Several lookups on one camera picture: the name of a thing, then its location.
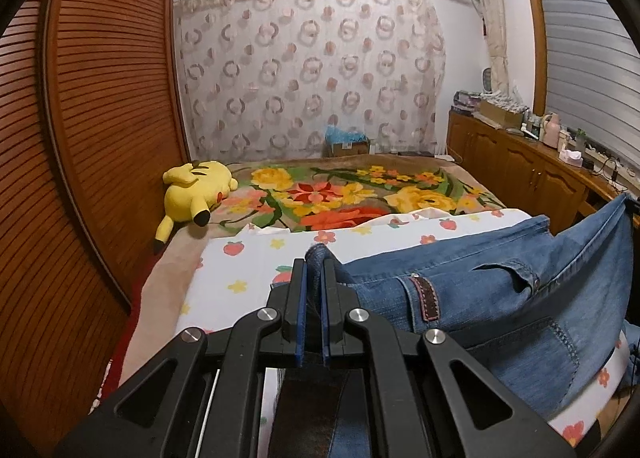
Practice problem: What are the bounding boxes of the floral blanket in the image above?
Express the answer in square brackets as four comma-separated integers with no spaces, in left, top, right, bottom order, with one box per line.
[120,155,506,389]

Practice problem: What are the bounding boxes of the flat cardboard box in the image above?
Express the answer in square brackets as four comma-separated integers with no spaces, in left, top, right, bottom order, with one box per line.
[479,100,526,129]

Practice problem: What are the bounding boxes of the pink kettle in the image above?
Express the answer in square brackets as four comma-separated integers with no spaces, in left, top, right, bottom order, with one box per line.
[542,112,562,149]

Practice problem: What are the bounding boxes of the grey window blind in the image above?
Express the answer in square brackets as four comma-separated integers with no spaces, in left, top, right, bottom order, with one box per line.
[532,0,640,176]

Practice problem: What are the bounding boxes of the strawberry print bed sheet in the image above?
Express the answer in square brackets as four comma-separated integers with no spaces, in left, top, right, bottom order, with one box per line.
[172,208,632,450]

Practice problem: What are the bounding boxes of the cream side curtain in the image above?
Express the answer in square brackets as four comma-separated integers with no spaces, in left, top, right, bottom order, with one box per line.
[470,0,508,94]

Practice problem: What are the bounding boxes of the red printed cloth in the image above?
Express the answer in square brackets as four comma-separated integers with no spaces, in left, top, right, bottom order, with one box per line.
[90,338,132,406]

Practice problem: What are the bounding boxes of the yellow plush toy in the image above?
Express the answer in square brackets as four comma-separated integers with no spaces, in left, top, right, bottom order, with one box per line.
[154,161,239,255]

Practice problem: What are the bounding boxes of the wooden low cabinet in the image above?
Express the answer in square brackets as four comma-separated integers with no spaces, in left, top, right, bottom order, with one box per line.
[446,110,632,239]

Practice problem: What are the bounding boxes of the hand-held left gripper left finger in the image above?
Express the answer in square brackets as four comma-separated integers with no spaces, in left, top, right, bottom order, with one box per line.
[52,258,308,458]

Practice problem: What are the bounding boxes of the circle patterned sheer curtain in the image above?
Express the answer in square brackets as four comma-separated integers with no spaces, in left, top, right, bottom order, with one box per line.
[172,0,447,161]

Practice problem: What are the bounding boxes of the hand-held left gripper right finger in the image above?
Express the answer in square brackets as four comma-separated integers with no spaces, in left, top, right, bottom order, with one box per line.
[320,258,576,458]

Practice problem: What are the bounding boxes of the cardboard box with blue bag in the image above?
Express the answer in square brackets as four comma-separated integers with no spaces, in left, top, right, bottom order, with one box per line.
[325,127,372,159]

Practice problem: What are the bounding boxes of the blue denim pants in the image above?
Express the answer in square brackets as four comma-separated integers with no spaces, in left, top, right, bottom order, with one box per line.
[267,193,640,458]

